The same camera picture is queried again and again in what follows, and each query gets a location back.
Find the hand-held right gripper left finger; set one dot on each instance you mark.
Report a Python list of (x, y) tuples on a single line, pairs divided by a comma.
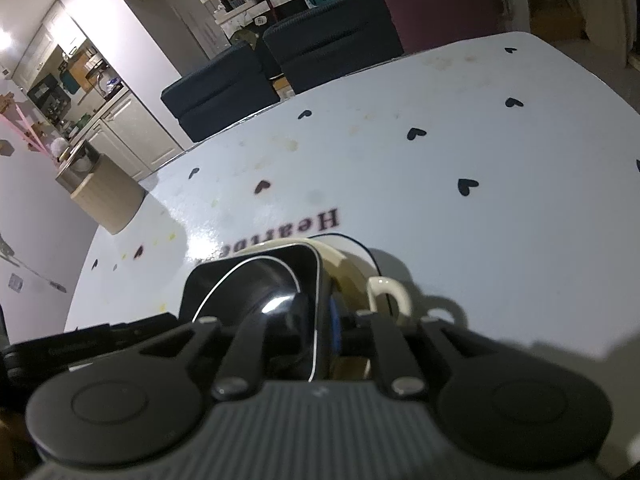
[(280, 332)]

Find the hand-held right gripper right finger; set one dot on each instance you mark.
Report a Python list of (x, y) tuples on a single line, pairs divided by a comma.
[(334, 327)]

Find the beige ribbed container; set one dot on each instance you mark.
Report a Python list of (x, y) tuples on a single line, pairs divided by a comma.
[(110, 200)]

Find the pink wall decoration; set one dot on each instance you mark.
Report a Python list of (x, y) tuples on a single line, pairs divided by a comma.
[(25, 132)]

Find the maroon chair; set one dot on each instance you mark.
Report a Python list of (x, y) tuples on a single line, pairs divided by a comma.
[(440, 5)]

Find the dark blue chair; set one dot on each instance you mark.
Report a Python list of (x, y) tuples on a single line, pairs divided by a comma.
[(220, 90), (330, 40)]

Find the steel rectangular tray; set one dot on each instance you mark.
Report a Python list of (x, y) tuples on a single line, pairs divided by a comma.
[(210, 285)]

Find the white square plate blue rim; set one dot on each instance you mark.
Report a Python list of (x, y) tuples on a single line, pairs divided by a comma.
[(364, 255)]

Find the white kitchen cabinet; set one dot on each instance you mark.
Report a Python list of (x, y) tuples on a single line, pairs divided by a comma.
[(130, 140)]

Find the steel inner pot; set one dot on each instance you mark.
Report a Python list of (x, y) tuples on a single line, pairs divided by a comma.
[(80, 160)]

